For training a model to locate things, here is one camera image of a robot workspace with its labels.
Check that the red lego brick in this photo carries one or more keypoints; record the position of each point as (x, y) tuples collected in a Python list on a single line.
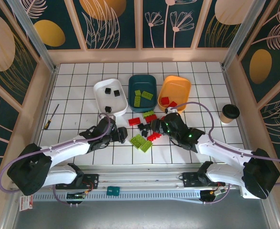
[(172, 104), (164, 100), (151, 118), (154, 136), (134, 121)]

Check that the green lego brick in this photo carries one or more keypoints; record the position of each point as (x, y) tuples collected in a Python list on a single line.
[(147, 95), (136, 140), (137, 92), (137, 101), (146, 146), (148, 114)]

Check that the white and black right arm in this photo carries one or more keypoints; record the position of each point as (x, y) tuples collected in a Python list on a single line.
[(220, 150)]

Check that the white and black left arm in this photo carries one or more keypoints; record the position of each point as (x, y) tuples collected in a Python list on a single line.
[(65, 152)]

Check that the white plastic container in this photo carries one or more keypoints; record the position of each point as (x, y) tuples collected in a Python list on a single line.
[(101, 95)]

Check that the orange plastic container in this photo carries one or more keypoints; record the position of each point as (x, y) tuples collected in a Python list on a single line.
[(178, 88)]

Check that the teal plastic container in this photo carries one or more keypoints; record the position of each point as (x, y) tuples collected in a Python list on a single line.
[(142, 82)]

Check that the paper coffee cup black lid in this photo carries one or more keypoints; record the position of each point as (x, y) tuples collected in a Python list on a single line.
[(229, 114)]

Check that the small teal tag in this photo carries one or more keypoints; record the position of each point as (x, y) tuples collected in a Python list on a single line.
[(113, 190)]

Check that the red and white small box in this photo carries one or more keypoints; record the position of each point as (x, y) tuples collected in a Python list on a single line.
[(25, 203)]

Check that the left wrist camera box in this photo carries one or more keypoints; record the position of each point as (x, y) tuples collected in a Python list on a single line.
[(106, 127)]

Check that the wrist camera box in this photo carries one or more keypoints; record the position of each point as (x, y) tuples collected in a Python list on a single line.
[(106, 127), (176, 120)]

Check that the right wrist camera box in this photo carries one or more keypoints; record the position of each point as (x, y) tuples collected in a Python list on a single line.
[(176, 120)]

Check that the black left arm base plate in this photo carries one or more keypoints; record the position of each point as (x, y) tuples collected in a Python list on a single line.
[(92, 180)]

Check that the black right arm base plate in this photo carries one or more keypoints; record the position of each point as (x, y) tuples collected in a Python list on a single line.
[(189, 179)]

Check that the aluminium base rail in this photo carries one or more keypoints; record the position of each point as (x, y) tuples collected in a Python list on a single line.
[(139, 177)]

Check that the wall panel with pink flowers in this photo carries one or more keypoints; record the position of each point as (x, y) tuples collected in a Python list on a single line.
[(168, 23)]

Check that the wall panel circle and leaf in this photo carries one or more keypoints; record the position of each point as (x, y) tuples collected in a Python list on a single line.
[(104, 23)]

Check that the wall panel with yellow lines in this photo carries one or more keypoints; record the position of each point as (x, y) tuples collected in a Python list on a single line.
[(222, 28)]

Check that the aluminium corner post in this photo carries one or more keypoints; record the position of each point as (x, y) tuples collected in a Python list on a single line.
[(240, 33), (32, 33)]

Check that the wall panel with orange oval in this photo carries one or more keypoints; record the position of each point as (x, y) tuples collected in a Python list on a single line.
[(49, 31)]

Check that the wall panel oval and fern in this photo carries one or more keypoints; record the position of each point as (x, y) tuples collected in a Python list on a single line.
[(271, 47)]

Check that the wall panel large cream circle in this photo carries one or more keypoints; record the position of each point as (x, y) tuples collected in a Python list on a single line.
[(3, 47)]

